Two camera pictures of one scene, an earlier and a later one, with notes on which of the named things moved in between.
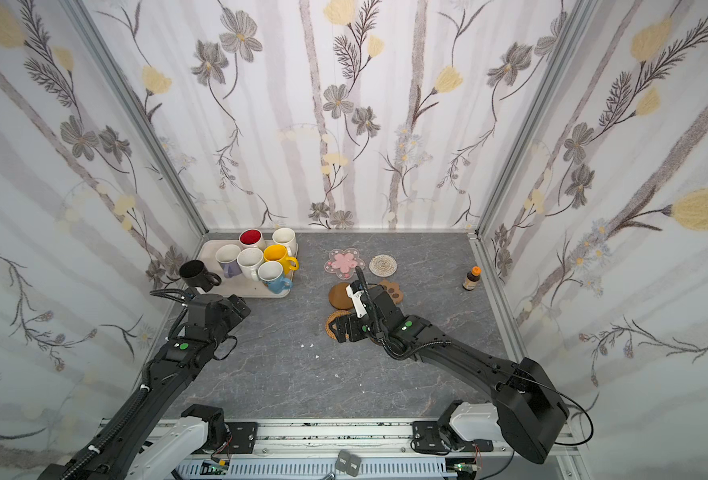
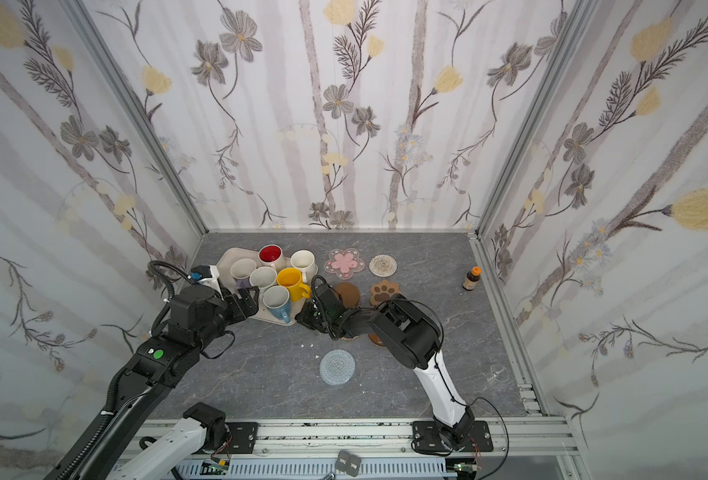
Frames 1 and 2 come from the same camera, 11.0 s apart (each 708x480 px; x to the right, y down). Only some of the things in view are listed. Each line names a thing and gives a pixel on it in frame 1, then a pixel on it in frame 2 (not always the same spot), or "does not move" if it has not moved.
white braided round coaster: (382, 265) does not move
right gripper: (357, 324) to (322, 309)
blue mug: (279, 284) to (278, 300)
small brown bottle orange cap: (472, 278) does not move
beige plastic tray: (206, 250) to (225, 262)
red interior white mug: (250, 238) to (271, 255)
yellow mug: (277, 252) to (292, 279)
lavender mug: (227, 256) to (240, 271)
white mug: (285, 236) to (305, 261)
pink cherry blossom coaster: (343, 263) does not move
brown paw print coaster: (394, 289) does not move
